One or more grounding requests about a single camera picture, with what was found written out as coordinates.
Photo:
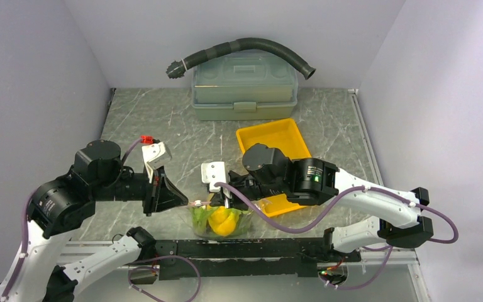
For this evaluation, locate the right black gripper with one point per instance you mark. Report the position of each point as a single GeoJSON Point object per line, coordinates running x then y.
{"type": "Point", "coordinates": [236, 202]}

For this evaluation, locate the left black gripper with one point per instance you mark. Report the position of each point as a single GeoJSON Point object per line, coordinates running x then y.
{"type": "Point", "coordinates": [164, 194]}

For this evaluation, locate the yellow plastic tray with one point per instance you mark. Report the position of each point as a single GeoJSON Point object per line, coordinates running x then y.
{"type": "Point", "coordinates": [284, 135]}

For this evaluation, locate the clear zip top bag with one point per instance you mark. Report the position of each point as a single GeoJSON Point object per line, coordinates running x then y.
{"type": "Point", "coordinates": [220, 221]}

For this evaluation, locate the yellow toy bananas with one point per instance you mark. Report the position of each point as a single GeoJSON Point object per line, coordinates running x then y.
{"type": "Point", "coordinates": [223, 221]}

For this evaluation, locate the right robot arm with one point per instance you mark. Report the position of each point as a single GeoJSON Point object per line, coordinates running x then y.
{"type": "Point", "coordinates": [394, 217]}

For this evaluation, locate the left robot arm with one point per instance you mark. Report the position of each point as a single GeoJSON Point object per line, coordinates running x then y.
{"type": "Point", "coordinates": [56, 209]}

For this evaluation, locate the grey plastic storage box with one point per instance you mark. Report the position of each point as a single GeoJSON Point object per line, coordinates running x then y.
{"type": "Point", "coordinates": [244, 86]}

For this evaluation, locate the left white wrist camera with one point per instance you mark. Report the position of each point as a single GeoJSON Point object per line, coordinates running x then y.
{"type": "Point", "coordinates": [155, 156]}

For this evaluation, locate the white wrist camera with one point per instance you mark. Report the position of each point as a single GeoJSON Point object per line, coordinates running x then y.
{"type": "Point", "coordinates": [155, 156]}
{"type": "Point", "coordinates": [212, 173]}

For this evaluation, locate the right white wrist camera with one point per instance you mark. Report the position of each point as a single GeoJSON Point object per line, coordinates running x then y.
{"type": "Point", "coordinates": [212, 173]}

